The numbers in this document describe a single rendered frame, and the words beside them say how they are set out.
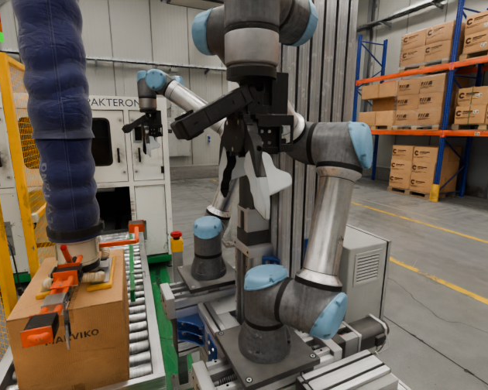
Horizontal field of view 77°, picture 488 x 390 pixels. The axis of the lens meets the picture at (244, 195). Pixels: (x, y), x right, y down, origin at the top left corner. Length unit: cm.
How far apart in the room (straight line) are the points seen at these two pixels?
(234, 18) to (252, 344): 75
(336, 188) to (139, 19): 997
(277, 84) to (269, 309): 56
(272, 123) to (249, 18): 13
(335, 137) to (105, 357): 127
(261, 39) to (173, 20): 1029
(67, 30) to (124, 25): 893
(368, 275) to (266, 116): 91
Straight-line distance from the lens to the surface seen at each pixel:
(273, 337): 89
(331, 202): 77
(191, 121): 40
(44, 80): 145
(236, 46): 44
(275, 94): 46
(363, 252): 118
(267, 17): 45
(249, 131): 41
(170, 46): 1050
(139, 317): 205
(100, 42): 1025
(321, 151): 80
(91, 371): 160
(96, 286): 153
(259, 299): 82
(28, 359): 157
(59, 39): 147
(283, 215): 97
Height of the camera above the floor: 164
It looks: 12 degrees down
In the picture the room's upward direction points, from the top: straight up
